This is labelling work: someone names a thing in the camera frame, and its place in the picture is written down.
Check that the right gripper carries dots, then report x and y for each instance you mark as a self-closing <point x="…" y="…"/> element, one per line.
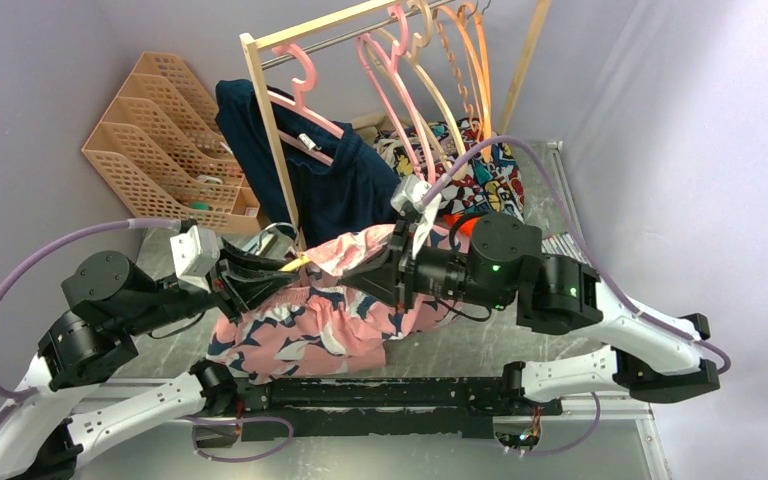
<point x="386" y="280"/>

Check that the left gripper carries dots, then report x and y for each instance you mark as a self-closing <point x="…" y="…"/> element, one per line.
<point x="249" y="287"/>

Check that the yellow hanger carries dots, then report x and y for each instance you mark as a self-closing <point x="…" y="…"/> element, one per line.
<point x="301" y="259"/>

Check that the pink patterned shorts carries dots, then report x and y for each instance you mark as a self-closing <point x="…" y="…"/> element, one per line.
<point x="317" y="327"/>

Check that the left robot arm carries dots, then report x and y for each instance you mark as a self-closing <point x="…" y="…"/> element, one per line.
<point x="111" y="301"/>

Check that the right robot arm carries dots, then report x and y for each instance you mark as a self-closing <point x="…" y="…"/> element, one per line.
<point x="653" y="359"/>

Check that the navy blue shorts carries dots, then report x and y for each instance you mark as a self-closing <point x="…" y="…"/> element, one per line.
<point x="348" y="195"/>

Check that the pink hanger with navy shorts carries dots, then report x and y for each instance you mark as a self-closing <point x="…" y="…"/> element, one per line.
<point x="298" y="105"/>

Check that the tan wavy hanger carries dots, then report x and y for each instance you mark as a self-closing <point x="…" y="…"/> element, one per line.
<point x="469" y="80"/>

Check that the beige wooden hanger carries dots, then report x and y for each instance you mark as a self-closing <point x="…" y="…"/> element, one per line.
<point x="419" y="18"/>

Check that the orange hanger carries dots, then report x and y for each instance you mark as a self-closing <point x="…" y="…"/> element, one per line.
<point x="468" y="15"/>

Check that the grey stapler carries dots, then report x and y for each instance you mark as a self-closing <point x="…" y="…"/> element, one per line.
<point x="261" y="244"/>

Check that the orange cloth item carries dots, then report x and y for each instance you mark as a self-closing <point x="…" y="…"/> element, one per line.
<point x="463" y="223"/>

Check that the colourful cartoon print cloth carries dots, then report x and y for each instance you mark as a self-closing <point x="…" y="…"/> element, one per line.
<point x="494" y="185"/>

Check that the beige plastic file organizer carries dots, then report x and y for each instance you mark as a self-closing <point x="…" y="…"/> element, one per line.
<point x="159" y="149"/>

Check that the set of coloured markers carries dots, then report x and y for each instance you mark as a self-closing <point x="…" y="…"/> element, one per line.
<point x="563" y="244"/>

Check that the wooden clothes rack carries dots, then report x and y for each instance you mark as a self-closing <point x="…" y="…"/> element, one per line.
<point x="347" y="24"/>

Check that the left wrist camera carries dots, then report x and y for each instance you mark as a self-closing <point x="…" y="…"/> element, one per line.
<point x="194" y="254"/>

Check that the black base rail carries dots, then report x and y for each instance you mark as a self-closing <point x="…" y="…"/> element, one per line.
<point x="333" y="407"/>

